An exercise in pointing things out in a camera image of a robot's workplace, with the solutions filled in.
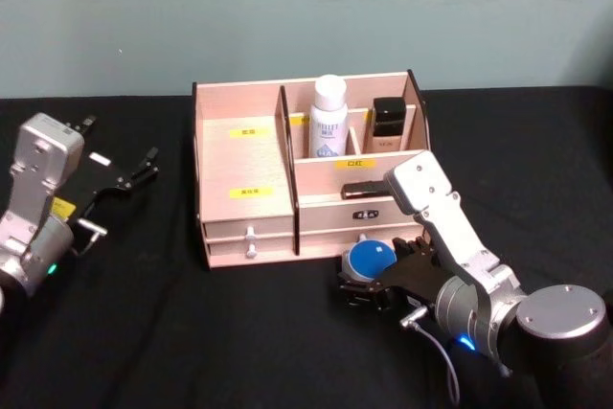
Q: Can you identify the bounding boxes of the round blue compact case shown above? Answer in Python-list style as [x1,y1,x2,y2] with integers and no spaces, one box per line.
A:
[341,239,399,284]

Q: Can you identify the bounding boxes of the wide wooden drawer, black handle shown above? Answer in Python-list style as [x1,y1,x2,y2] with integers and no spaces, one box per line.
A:
[298,199,419,234]

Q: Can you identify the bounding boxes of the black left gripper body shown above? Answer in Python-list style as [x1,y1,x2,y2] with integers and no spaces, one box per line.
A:
[49,149,134,224]

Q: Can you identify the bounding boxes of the right gripper cable, silver plug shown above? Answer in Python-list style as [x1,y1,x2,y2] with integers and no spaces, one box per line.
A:
[398,310,464,406]

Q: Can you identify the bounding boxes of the white plastic lotion bottle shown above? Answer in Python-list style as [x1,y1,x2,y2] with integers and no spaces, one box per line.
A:
[308,74,350,159]

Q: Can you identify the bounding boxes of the gripper cable, silver plug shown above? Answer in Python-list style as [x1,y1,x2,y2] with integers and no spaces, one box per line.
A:
[70,217,109,258]
[398,310,464,406]

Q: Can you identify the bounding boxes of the narrow wooden drawer, white knob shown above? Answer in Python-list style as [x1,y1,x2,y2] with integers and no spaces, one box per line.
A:
[205,236,296,267]
[201,215,295,241]

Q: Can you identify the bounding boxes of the left gripper cable, silver plug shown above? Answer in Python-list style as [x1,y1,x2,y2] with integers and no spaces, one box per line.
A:
[70,217,109,258]

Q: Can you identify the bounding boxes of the beige bottle with black cap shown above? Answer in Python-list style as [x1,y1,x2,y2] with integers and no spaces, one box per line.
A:
[364,96,408,156]

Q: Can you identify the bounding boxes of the black lipstick tube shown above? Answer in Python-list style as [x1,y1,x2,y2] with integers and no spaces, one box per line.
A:
[340,180,387,201]

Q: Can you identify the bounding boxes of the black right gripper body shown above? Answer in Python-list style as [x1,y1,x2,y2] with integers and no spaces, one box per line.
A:
[376,254,450,325]

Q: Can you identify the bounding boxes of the black table cloth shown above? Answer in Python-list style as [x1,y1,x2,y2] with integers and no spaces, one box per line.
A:
[0,85,613,409]

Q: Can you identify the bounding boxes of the pale wooden desk organizer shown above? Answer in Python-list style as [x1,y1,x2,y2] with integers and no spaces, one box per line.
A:
[191,68,435,270]

